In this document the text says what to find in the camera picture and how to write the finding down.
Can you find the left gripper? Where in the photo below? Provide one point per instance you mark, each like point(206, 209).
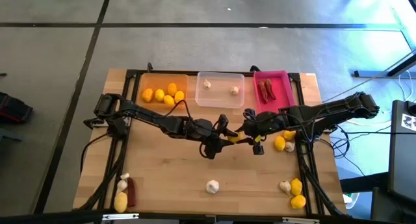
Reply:
point(215, 138)

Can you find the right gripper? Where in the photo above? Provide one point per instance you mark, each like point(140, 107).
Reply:
point(256, 126)

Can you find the large white garlic bulb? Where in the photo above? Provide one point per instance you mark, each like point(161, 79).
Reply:
point(212, 186)

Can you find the orange-tinted lemon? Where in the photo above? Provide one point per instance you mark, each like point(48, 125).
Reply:
point(147, 95)

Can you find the small white garlic bulb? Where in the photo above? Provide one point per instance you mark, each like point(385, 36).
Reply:
point(124, 176)

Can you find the dark red chili pepper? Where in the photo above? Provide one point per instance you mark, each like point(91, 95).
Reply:
point(131, 192)

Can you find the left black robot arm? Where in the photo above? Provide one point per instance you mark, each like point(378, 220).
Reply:
point(152, 117)

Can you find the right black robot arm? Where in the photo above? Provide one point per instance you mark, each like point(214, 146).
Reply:
point(325, 112)

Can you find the clear plastic bin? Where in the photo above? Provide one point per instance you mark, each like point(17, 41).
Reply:
point(221, 99)

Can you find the pink plastic bin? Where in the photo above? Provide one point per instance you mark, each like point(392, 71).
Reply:
point(281, 97)

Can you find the black clamp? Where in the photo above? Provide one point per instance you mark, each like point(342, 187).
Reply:
point(149, 66)
point(254, 68)

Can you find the orange translucent bin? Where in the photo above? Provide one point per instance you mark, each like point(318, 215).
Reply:
point(152, 81)

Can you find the white cup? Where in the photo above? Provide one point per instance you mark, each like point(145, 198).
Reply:
point(352, 199)

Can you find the pale yellow lemon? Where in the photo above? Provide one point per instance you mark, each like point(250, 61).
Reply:
point(120, 202)

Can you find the black metal floor stand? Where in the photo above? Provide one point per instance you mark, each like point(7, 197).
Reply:
point(373, 74)

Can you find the black equipment case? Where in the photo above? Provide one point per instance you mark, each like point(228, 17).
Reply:
point(403, 152)

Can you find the black crossbar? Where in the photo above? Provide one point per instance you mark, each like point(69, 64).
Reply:
point(65, 218)

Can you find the black bag with red trim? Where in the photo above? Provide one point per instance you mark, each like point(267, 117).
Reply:
point(14, 110)

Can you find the silver metal bracket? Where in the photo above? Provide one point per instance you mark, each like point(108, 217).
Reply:
point(120, 216)
point(300, 220)

